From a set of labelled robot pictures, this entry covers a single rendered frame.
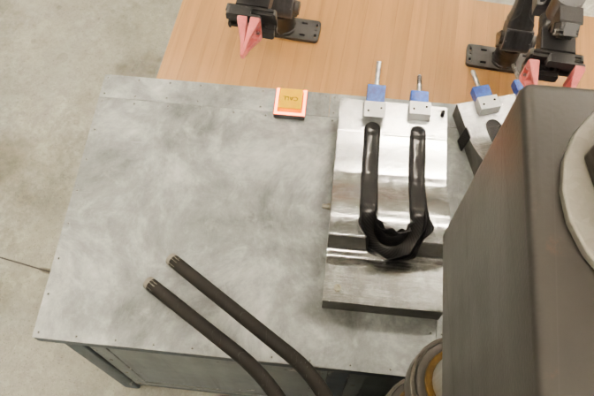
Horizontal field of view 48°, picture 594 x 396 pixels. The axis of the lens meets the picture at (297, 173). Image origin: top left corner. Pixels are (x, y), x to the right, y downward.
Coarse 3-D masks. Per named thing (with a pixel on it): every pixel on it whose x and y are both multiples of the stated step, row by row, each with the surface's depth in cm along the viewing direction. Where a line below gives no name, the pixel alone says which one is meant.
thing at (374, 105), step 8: (376, 72) 159; (376, 80) 159; (368, 88) 159; (376, 88) 159; (384, 88) 159; (368, 96) 159; (376, 96) 159; (384, 96) 159; (368, 104) 158; (376, 104) 158; (384, 104) 158; (368, 112) 158; (376, 112) 158; (384, 112) 158
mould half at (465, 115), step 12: (504, 96) 168; (456, 108) 168; (468, 108) 167; (504, 108) 167; (456, 120) 170; (468, 120) 165; (480, 120) 165; (480, 132) 164; (468, 144) 164; (480, 144) 161; (468, 156) 165; (480, 156) 158
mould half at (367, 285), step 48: (336, 144) 159; (384, 144) 158; (432, 144) 158; (336, 192) 150; (384, 192) 151; (432, 192) 152; (336, 240) 146; (432, 240) 143; (384, 288) 145; (432, 288) 145
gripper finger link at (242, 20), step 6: (240, 18) 132; (246, 18) 132; (240, 24) 132; (246, 24) 133; (264, 24) 137; (240, 30) 132; (246, 30) 135; (264, 30) 137; (270, 30) 137; (240, 36) 132; (264, 36) 138; (270, 36) 137; (240, 42) 132; (240, 48) 132; (240, 54) 132
